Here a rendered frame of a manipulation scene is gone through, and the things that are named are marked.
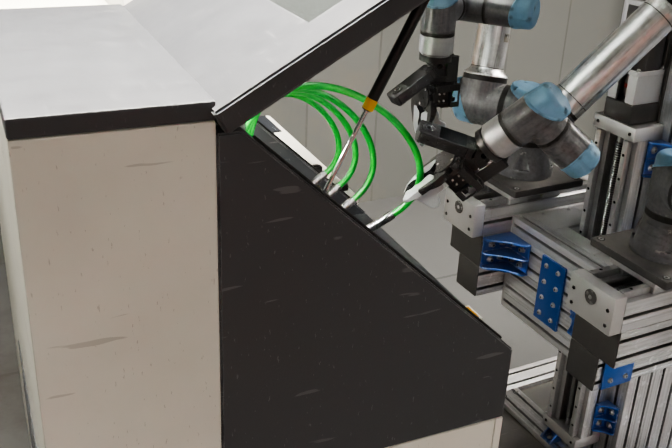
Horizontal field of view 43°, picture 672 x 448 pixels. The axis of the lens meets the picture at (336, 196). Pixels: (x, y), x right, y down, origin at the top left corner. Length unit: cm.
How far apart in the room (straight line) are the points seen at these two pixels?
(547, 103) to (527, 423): 139
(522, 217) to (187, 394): 115
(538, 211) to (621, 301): 53
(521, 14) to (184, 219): 93
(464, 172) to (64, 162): 76
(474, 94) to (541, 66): 275
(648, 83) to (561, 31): 294
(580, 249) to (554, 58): 297
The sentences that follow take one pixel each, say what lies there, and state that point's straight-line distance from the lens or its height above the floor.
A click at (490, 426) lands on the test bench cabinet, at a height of 77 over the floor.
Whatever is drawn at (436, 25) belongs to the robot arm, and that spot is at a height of 148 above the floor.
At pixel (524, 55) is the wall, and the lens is 487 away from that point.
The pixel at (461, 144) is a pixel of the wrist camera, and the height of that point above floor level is 133.
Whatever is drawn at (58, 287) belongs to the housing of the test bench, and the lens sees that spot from 127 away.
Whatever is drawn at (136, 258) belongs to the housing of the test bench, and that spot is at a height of 127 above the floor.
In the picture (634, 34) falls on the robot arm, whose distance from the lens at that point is 172.
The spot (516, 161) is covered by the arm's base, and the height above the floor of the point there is 108.
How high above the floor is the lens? 186
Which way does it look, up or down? 24 degrees down
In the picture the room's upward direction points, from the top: 2 degrees clockwise
